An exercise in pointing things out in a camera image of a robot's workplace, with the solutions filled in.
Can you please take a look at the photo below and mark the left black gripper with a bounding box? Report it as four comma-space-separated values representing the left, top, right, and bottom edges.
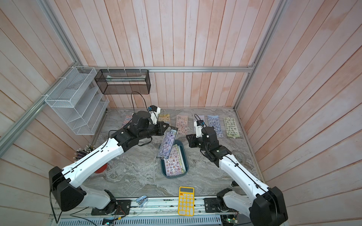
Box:
138, 121, 170, 139

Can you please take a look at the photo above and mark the yellow green sticker sheet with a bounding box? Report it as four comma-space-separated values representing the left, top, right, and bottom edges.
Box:
158, 114, 171, 124

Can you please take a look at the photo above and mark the teal storage tray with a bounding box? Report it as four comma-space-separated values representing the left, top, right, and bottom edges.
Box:
161, 140, 189, 179

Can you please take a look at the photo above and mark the purple cartoon sticker sheet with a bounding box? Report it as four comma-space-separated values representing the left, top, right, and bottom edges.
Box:
157, 126, 178, 159

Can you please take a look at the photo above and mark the blue penguin sticker sheet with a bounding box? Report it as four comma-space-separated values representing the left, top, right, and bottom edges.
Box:
207, 115, 223, 138

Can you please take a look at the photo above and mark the translucent bubble sticker sheet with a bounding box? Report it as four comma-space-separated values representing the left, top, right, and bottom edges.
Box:
194, 114, 205, 127

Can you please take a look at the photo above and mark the pink character sticker sheet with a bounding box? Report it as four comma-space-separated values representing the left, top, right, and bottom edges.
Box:
164, 145, 186, 177

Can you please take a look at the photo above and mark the cat sticker sheet pink blue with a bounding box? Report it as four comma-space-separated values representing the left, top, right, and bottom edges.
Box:
122, 115, 133, 128

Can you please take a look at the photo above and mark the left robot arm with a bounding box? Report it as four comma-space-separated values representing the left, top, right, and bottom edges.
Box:
49, 105, 169, 215

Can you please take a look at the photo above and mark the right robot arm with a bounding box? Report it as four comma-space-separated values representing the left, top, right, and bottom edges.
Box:
186, 122, 289, 226

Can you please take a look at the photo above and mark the bottom sticker sheet in tray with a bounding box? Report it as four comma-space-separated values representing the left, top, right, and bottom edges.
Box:
176, 115, 188, 135

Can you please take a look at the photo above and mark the yellow calculator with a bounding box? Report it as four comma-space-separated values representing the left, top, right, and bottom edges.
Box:
178, 186, 195, 217

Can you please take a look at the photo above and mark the black mesh basket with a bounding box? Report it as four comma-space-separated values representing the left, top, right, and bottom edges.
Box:
95, 69, 151, 95

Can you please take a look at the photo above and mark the blue stapler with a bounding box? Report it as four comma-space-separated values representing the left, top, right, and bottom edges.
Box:
136, 195, 148, 208

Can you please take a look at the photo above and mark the pencil holder with pencils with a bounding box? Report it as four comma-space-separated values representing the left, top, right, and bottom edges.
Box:
73, 144, 107, 174

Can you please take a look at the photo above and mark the green circuit board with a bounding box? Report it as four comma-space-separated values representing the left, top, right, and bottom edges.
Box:
221, 215, 238, 226

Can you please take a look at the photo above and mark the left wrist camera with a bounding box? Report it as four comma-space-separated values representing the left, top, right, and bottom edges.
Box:
148, 105, 161, 125

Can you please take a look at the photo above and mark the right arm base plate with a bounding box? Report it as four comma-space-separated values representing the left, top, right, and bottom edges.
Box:
204, 197, 238, 213

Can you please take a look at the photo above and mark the aluminium front rail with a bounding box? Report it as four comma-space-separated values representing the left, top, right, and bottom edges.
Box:
49, 194, 283, 218

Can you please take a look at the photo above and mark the white vented cable duct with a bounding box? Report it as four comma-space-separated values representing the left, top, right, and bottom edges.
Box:
58, 215, 222, 226

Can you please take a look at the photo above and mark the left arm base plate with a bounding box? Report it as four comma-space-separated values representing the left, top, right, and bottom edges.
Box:
91, 200, 132, 216

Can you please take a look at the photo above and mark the white wire mesh shelf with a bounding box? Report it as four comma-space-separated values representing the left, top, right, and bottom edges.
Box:
45, 67, 109, 136

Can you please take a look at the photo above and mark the aluminium wall rail left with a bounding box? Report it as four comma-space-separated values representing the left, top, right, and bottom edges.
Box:
1, 62, 79, 157

